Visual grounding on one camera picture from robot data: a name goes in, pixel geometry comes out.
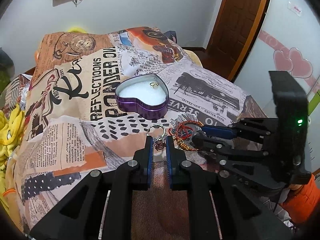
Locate red gold braided bangle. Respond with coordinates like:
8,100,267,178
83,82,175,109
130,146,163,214
175,120,204,152

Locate silver ring with pink stone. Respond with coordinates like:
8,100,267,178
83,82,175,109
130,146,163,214
146,124,168,152

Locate purple heart-shaped tin box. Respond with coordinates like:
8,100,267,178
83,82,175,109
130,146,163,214
115,74,169,120

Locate orange cloth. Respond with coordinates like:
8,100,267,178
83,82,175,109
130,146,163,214
281,174,319,225

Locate newspaper print bed cover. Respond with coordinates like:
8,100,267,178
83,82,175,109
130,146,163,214
6,27,264,233

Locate yellow cartoon blanket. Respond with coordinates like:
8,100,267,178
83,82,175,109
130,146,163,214
1,104,25,214

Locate brown wooden door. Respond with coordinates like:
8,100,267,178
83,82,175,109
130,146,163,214
204,0,269,81

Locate red beaded string bracelet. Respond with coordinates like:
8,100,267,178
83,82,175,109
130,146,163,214
167,125,195,144

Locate pink heart wall sticker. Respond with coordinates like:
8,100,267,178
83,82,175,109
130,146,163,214
258,30,319,93

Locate white wall label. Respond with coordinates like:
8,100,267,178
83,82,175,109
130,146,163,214
287,1,302,17

